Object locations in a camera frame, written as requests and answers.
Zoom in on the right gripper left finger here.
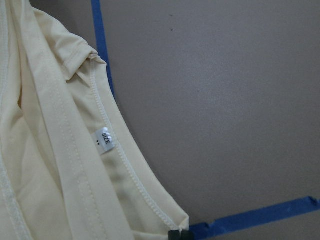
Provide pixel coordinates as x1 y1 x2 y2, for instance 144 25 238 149
168 230 181 240

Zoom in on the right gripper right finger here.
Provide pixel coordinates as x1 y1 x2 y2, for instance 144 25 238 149
181 229 194 240

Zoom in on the cream long-sleeve printed shirt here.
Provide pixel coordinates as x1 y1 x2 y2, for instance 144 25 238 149
0 0 189 240

